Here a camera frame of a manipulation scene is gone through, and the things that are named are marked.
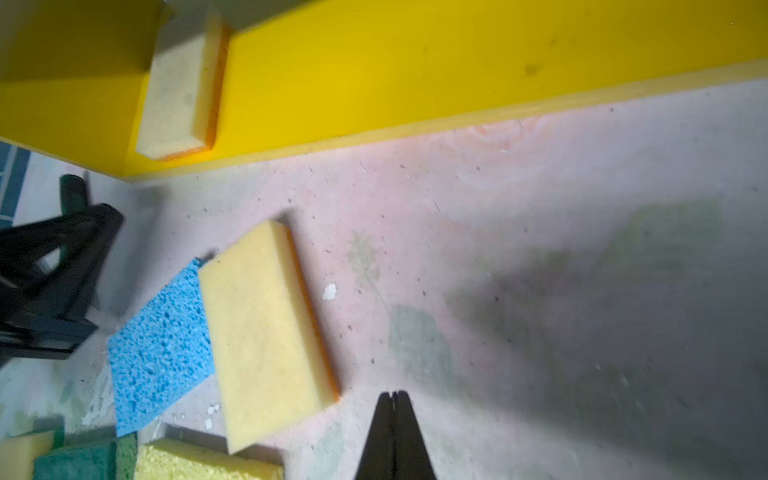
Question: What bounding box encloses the blue sponge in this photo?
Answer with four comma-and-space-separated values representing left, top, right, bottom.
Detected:
107, 259, 214, 437

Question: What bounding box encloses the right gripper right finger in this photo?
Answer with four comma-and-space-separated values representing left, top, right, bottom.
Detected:
392, 391, 436, 480

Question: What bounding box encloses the yellow shelf with coloured boards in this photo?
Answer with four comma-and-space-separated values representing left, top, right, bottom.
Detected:
1, 1, 767, 181

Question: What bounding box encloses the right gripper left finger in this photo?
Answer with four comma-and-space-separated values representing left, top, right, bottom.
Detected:
354, 392, 395, 480

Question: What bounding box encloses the bright yellow sponge upper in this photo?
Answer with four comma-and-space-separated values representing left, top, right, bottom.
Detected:
134, 438, 284, 480

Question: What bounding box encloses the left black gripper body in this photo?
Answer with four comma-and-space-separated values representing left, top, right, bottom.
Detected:
1, 299, 97, 360

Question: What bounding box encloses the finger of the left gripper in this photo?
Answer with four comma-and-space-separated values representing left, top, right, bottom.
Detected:
59, 174, 90, 216
1, 204, 124, 324

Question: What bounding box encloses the yellow sponge far left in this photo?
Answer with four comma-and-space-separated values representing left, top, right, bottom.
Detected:
0, 430, 56, 480

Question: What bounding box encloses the green scouring pad sponge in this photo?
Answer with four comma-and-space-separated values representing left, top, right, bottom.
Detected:
33, 434, 138, 480

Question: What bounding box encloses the pale yellow orange-backed sponge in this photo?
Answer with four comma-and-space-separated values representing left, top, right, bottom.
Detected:
135, 10, 230, 161

